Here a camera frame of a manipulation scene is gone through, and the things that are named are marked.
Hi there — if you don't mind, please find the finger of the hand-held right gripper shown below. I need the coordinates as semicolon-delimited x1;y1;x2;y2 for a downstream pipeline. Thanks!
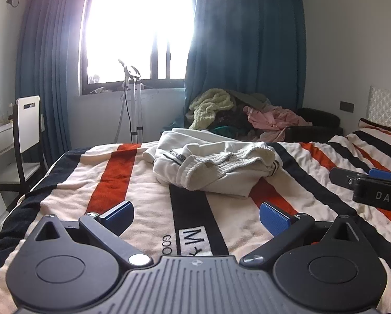
329;167;369;189
368;168;391;183

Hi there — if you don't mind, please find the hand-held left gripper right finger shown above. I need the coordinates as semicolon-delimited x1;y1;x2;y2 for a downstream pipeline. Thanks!
239;201;366;268

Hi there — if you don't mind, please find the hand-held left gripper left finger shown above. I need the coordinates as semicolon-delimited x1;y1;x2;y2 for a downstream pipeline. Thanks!
28;200;153;267

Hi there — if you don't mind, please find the white garment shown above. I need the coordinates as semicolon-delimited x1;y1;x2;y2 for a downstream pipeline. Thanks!
142;129;283;197

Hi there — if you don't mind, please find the striped blanket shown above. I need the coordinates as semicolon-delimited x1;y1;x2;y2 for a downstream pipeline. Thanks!
0;121;391;314

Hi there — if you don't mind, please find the dark sofa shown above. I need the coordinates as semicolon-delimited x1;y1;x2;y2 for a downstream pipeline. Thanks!
285;107;344;143

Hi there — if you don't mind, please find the white quilted headboard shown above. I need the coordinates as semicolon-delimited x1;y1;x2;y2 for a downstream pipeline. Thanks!
367;86;391;132

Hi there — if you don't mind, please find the pink cloth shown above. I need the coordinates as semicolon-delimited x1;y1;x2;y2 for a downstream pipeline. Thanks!
243;105;314;142

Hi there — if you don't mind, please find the green cloth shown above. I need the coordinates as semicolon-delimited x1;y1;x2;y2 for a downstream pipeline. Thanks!
210;126;249;138

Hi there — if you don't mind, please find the dark patterned cloth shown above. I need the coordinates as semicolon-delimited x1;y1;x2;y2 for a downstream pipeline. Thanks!
212;106;255;132

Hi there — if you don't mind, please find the garment steamer stand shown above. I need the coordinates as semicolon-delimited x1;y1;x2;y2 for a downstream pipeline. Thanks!
115;58;148;144

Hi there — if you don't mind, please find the olive cloth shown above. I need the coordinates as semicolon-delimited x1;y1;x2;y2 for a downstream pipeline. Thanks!
228;90;272;109

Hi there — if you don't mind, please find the white chair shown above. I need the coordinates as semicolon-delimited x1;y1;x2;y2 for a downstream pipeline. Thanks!
0;96;48;201

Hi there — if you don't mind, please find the blue curtain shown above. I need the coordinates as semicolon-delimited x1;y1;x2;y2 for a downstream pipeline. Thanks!
15;0;96;153
183;0;306;130

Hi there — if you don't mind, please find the window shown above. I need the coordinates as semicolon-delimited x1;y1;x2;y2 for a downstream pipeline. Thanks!
79;0;196;96

